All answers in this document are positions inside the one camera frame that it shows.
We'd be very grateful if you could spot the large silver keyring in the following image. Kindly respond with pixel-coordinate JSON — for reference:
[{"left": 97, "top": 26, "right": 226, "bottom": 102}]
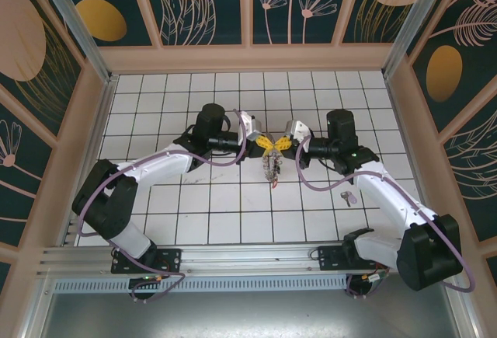
[{"left": 262, "top": 147, "right": 283, "bottom": 188}]

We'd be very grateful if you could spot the silver key with lilac cap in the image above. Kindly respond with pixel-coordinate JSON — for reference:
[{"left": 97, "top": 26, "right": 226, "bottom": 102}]
[{"left": 339, "top": 190, "right": 359, "bottom": 209}]

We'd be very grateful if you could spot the grey metal sheet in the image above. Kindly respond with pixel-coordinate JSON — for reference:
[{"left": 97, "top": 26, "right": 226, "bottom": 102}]
[{"left": 38, "top": 290, "right": 465, "bottom": 338}]

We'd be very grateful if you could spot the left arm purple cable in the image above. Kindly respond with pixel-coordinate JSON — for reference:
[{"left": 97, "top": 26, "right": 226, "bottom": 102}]
[{"left": 77, "top": 108, "right": 249, "bottom": 303}]

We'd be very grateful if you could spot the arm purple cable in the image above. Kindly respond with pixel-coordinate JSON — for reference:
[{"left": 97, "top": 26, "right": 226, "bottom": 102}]
[
  {"left": 77, "top": 108, "right": 249, "bottom": 303},
  {"left": 295, "top": 135, "right": 477, "bottom": 300}
]

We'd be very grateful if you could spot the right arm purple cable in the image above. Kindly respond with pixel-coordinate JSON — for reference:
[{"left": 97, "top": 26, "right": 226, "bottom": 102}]
[{"left": 295, "top": 135, "right": 477, "bottom": 300}]

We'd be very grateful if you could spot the aluminium mounting rail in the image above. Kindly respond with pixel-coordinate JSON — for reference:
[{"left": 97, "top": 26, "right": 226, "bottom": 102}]
[{"left": 36, "top": 239, "right": 461, "bottom": 277}]

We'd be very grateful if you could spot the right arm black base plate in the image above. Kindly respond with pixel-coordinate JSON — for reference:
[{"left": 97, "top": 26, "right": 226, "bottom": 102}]
[{"left": 317, "top": 244, "right": 385, "bottom": 273}]

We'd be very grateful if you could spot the aluminium frame post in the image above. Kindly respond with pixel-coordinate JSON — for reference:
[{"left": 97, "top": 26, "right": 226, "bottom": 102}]
[
  {"left": 33, "top": 0, "right": 120, "bottom": 87},
  {"left": 382, "top": 0, "right": 455, "bottom": 79}
]

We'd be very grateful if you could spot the slotted grey cable duct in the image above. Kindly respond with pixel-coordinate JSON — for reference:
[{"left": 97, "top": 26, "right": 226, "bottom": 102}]
[{"left": 52, "top": 275, "right": 350, "bottom": 293}]

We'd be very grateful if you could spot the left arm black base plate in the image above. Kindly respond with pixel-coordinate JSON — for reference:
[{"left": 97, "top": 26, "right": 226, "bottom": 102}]
[{"left": 111, "top": 247, "right": 183, "bottom": 275}]

